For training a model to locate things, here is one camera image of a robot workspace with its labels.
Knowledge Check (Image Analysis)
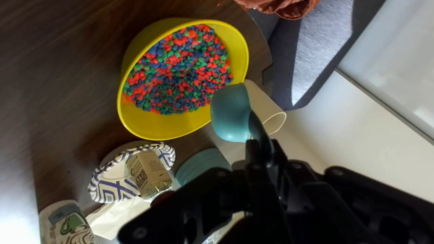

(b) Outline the blue ladle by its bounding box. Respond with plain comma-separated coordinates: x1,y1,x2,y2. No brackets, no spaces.
211,83,275,154

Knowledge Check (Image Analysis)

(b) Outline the grey armchair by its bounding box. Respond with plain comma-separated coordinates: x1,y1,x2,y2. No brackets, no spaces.
249,0,386,112

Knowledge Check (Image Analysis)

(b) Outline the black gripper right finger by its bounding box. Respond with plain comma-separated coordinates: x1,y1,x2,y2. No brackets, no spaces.
280,161,434,244

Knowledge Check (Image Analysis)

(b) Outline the patterned paper cup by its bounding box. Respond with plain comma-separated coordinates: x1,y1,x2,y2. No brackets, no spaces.
40,200,97,244

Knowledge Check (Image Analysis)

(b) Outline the yellow bowl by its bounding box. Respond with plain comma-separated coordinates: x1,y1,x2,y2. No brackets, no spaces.
117,18,250,142

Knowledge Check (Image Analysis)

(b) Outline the teal and white ribbed canister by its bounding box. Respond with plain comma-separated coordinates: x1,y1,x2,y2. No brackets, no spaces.
176,148,233,186

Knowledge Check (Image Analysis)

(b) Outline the blue patterned white plate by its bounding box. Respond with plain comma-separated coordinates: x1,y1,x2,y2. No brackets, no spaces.
89,142,177,204

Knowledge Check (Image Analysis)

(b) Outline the round dark wooden table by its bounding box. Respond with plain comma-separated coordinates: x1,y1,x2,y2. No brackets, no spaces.
0,0,272,216

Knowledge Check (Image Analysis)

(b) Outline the white mug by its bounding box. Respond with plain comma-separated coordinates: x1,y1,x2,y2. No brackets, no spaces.
245,81,288,136

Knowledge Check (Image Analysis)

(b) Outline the glass spice jar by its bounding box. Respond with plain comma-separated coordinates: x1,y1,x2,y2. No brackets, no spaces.
127,151,173,201

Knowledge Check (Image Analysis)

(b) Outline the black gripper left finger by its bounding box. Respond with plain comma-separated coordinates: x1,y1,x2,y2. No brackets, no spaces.
117,169,249,244

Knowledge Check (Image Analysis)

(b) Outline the orange jacket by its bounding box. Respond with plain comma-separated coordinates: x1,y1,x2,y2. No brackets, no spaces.
234,0,322,21

